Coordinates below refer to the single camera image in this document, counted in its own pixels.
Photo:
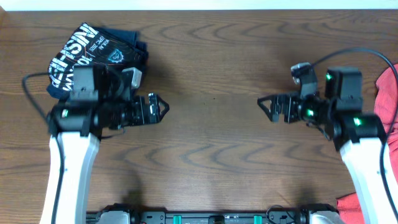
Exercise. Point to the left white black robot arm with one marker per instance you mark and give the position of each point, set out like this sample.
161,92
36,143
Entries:
101,97

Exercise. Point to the folded dark printed t-shirt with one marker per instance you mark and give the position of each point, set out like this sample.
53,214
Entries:
89,45

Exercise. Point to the orange-red t-shirt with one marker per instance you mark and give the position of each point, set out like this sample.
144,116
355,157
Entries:
385,104

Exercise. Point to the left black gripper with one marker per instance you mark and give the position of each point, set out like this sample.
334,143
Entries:
140,117

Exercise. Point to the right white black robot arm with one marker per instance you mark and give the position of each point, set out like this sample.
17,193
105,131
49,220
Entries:
360,138

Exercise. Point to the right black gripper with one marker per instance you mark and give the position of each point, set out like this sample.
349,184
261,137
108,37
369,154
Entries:
291,101

